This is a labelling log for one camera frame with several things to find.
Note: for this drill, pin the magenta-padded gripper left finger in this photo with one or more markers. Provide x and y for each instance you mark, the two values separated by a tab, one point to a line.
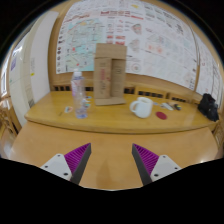
77	156

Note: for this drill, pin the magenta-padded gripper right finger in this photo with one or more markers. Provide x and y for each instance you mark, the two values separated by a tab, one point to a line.
146	158

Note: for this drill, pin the clear plastic water bottle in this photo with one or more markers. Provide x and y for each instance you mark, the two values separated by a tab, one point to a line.
80	96

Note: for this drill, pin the flat round red coaster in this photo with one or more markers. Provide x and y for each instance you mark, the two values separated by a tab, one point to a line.
161	115

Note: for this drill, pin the white ceramic mug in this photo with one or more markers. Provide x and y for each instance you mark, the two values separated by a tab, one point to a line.
144	107

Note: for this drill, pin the white card with dots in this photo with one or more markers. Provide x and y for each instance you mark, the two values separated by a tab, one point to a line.
167	106

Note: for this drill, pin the small black yellow device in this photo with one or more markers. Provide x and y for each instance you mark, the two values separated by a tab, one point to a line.
177	107

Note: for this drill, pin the wooden chair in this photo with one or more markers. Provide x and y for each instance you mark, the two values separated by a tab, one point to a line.
8	118
219	135

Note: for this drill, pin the black bag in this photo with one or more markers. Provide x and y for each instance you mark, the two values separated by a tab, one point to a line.
208	108

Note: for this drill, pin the brown cardboard box stand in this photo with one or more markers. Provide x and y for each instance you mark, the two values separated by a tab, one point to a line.
110	76

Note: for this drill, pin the paper posters group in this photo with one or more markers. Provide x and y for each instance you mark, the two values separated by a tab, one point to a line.
150	36

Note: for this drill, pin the wooden slotted wall rail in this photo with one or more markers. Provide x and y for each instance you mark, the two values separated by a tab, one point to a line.
150	93

